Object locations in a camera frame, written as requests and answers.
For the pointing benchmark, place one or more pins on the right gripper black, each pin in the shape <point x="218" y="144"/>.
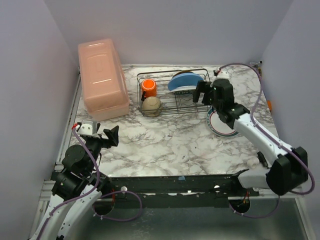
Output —
<point x="207" y="93"/>

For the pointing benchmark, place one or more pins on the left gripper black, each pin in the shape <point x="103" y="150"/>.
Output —
<point x="104" y="139"/>

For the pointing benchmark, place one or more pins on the blue plate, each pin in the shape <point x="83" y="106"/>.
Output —
<point x="186" y="79"/>

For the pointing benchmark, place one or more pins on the white ceramic bowl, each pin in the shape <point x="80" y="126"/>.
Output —
<point x="152" y="106"/>

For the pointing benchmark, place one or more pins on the orange mug black handle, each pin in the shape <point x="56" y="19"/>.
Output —
<point x="148" y="89"/>

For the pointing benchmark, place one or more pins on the white plate dark rim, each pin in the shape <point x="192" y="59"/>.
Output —
<point x="183" y="90"/>

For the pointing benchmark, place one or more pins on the yellow patterned plate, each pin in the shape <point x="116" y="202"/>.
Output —
<point x="183" y="72"/>

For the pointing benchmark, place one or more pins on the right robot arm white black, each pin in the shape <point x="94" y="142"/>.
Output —
<point x="288" y="167"/>

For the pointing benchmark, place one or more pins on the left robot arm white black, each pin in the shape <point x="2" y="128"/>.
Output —
<point x="80" y="183"/>

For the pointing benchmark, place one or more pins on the white plate green red rim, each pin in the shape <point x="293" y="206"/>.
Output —
<point x="217" y="126"/>

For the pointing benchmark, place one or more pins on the pink plastic storage box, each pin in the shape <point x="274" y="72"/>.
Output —
<point x="103" y="82"/>

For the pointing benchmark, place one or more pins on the yellow tool at corner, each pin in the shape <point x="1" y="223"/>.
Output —
<point x="260" y="71"/>

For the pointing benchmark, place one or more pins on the white plastic fitting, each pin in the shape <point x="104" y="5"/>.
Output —
<point x="253" y="162"/>

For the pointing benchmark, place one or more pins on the black metal connector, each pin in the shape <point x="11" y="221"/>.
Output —
<point x="262" y="160"/>

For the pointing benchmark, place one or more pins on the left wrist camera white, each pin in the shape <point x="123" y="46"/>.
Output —
<point x="87" y="128"/>

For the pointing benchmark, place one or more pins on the black wire dish rack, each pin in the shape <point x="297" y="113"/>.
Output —
<point x="173" y="103"/>

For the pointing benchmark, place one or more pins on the orange clamp on wall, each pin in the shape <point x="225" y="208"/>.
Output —
<point x="269" y="105"/>

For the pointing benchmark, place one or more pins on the aluminium frame rail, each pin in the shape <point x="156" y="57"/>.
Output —
<point x="46" y="190"/>

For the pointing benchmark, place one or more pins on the black mounting rail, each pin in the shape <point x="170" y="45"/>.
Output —
<point x="180" y="191"/>

